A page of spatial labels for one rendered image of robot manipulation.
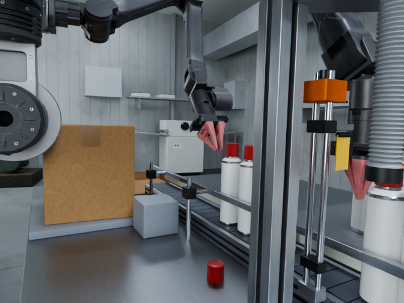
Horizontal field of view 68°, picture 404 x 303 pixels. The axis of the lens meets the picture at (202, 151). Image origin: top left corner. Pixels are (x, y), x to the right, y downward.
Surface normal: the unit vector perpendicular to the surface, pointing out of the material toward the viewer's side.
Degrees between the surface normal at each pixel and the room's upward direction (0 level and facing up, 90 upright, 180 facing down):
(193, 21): 56
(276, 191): 90
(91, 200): 90
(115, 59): 90
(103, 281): 0
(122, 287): 0
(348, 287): 0
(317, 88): 90
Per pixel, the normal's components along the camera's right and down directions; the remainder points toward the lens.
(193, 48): 0.30, -0.47
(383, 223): -0.58, 0.06
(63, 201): 0.39, 0.10
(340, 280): 0.02, -1.00
